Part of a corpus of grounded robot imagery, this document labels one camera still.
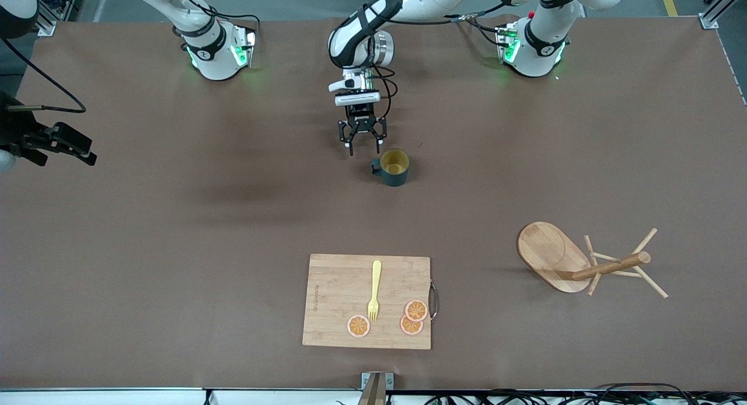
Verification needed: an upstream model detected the black floor cable bundle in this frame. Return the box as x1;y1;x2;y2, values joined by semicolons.
423;383;747;405

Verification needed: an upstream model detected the dark teal cup yellow inside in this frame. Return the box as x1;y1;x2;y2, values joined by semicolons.
371;149;410;187

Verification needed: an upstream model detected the brown angled bar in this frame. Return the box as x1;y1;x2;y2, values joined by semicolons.
357;375;387;405

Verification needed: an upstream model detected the bamboo cutting board metal handle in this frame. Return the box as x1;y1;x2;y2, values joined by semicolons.
302;253;439;351

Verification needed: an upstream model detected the yellow plastic fork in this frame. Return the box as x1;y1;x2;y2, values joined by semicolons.
367;260;383;323

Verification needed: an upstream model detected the wooden mug tree rack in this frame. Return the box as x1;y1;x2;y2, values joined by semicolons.
516;221;669;299

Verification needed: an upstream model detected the black left base cable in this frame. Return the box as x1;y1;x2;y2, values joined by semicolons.
464;17;507;47

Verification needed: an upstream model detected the grey metal bracket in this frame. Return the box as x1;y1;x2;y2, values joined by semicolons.
361;372;395;390

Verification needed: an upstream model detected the aluminium frame profile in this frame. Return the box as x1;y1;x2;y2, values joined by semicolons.
32;0;91;37
700;0;747;30

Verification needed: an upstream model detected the black base cable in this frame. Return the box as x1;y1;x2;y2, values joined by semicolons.
464;17;507;47
175;0;261;38

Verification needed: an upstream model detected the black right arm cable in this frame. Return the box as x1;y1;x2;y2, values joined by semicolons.
0;39;87;113

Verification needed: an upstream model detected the black right base cable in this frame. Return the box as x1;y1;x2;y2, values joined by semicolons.
175;0;261;38

